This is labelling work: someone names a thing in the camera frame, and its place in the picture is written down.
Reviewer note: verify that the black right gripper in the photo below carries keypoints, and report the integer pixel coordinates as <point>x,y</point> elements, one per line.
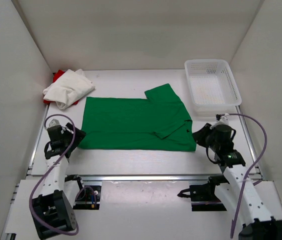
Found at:
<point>199,136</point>

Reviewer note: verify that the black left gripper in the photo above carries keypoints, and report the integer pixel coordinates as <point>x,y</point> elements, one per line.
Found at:
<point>79,136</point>

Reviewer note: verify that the white t shirt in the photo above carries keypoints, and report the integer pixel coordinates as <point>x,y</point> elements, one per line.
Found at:
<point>86,85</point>

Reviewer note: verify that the green t shirt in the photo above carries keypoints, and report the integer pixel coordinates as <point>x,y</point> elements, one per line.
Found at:
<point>158,122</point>

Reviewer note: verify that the red t shirt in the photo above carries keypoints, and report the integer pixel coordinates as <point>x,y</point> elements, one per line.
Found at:
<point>64,90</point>

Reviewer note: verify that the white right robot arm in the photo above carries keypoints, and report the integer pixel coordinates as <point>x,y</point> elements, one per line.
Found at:
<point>234,188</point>

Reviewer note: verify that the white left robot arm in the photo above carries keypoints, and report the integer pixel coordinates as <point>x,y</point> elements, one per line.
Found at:
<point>56,199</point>

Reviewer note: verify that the white plastic basket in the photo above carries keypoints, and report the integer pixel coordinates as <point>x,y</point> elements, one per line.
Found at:
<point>212,87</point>

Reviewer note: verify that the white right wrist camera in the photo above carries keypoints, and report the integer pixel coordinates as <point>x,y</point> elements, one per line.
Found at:
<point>221,119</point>

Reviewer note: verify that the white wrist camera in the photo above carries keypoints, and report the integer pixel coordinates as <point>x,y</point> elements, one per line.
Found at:
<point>221,119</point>
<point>53,123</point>

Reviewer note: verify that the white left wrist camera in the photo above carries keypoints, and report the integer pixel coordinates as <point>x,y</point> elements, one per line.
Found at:
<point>53,123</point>

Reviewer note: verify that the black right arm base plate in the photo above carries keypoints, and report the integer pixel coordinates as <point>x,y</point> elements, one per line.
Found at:
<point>203,199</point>

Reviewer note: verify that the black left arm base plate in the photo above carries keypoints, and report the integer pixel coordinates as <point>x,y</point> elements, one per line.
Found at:
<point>88,200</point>

